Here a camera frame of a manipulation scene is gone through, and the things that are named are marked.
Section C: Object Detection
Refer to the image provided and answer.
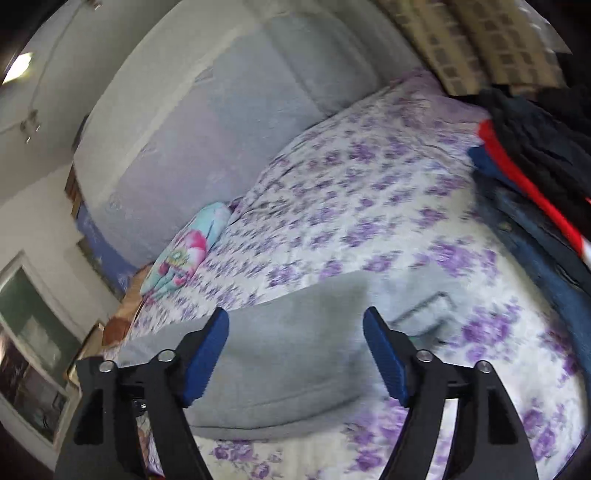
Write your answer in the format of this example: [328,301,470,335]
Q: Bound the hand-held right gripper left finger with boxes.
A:
[54,307,230,480]

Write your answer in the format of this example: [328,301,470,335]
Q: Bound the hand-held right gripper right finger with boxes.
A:
[362,306,540,480]

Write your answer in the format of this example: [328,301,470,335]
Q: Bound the grey pants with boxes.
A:
[117,270,455,441]

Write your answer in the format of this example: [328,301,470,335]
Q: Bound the brown cushion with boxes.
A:
[102,318,132,347]

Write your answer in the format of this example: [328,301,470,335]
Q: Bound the folded teal pink floral blanket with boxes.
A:
[140,202,232,298]

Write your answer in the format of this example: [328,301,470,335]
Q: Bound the blue patterned bedding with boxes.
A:
[74,203,137,296]

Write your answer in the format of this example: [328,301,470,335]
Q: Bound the purple floral bedspread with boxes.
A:
[99,69,587,480]

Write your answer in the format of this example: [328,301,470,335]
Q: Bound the white framed window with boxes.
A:
[0,251,93,455]

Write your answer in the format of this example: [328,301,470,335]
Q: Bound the blue jeans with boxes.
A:
[475,171,591,361]

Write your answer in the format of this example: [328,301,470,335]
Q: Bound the blue garment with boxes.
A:
[467,145,522,190]

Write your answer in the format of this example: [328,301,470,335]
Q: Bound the red garment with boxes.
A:
[478,119,591,254]

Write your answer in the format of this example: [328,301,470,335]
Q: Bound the black garment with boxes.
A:
[480,88,591,222]

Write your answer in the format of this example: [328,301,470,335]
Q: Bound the ceiling spotlights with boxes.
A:
[21,111,42,144]

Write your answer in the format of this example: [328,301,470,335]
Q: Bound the beige checked curtain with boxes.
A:
[374,0,573,97]

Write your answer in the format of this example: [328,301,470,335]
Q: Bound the ceiling light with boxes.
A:
[2,52,34,86]

